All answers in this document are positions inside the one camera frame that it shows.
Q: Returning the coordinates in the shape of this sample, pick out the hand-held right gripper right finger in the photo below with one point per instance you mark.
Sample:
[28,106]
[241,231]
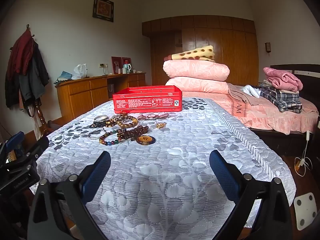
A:
[223,177]

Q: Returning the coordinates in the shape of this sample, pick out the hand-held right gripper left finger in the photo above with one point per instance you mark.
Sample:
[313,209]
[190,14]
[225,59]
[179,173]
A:
[96,177]

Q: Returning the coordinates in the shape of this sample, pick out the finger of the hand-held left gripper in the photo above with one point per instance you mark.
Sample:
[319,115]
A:
[15,139]
[37,147]

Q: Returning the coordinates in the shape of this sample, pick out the small gold pendant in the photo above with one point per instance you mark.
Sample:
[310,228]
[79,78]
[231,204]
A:
[161,125]

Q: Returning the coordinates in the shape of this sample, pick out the red tin box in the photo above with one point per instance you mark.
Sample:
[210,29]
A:
[147,102]

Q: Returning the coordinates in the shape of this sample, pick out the wooden coat rack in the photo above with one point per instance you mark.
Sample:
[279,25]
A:
[41,120]

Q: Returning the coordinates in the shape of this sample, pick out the thin silver hoop bangle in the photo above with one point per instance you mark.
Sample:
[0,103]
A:
[90,135]

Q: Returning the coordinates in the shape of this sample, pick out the white grey quilted bedspread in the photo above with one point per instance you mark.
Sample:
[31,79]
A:
[175,167]

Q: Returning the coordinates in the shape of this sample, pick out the dark hanging jacket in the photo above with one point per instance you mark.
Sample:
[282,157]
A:
[35,80]

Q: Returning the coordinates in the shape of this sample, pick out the wooden sideboard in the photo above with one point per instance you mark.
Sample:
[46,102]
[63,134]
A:
[80,97]

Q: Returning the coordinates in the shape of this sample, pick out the pink bedsheet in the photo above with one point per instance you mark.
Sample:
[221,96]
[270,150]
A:
[265,115]

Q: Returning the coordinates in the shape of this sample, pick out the blue cloth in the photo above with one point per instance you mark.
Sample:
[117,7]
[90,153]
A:
[63,76]

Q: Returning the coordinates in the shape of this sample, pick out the taupe towel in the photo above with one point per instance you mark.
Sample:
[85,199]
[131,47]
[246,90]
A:
[240,102]

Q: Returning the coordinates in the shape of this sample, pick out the reddish brown bangle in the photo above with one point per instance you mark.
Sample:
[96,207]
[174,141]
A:
[143,116]

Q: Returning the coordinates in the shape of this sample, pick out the red hanging garment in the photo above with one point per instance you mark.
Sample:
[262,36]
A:
[21,52]

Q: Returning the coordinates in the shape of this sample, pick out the white bathroom scale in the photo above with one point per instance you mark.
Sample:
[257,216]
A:
[305,210]

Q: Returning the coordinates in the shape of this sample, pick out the white plastic bag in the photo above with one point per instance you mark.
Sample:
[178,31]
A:
[80,71]

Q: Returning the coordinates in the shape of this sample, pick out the white cloth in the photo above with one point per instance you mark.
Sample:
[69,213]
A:
[252,91]

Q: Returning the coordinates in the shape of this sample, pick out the pink folded quilt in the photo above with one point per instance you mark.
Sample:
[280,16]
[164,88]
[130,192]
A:
[197,86]
[195,70]

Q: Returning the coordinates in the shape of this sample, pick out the plaid folded clothes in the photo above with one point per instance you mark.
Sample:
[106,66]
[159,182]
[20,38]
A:
[282,100]

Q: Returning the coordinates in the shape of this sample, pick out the pink folded garment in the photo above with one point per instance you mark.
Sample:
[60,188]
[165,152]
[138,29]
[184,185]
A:
[282,78]

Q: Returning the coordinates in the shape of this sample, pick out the yellow spotted blanket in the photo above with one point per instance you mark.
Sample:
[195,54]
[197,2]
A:
[195,53]

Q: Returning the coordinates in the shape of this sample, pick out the dark wooden headboard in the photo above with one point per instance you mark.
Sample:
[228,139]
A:
[307,70]

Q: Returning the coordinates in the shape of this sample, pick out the wooden wardrobe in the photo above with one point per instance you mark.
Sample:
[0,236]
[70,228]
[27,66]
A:
[212,35]

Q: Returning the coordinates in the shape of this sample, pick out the wall socket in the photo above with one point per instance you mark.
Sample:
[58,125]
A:
[102,65]

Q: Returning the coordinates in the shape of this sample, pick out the red photo frame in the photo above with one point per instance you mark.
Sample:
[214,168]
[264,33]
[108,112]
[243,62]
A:
[125,59]
[115,63]

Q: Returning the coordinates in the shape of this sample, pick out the framed wall picture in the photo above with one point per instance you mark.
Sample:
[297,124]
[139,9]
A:
[103,8]

